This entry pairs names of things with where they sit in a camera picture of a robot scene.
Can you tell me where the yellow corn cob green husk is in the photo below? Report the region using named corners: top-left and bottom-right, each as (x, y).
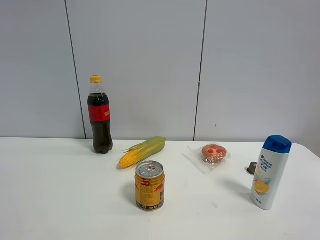
top-left (118, 136), bottom-right (167, 169)

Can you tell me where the gold Red Bull can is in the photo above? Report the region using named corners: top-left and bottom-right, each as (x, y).
top-left (134, 161), bottom-right (165, 212)

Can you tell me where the muffin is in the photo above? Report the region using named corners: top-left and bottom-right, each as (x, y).
top-left (182, 143), bottom-right (232, 175)

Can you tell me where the white shampoo bottle blue cap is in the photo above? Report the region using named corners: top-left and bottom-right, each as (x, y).
top-left (251, 135), bottom-right (292, 210)

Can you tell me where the cola bottle yellow cap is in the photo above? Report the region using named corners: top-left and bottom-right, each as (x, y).
top-left (87, 75), bottom-right (113, 154)

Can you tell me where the small grey coffee capsule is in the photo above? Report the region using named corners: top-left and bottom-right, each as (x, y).
top-left (246, 162), bottom-right (257, 175)

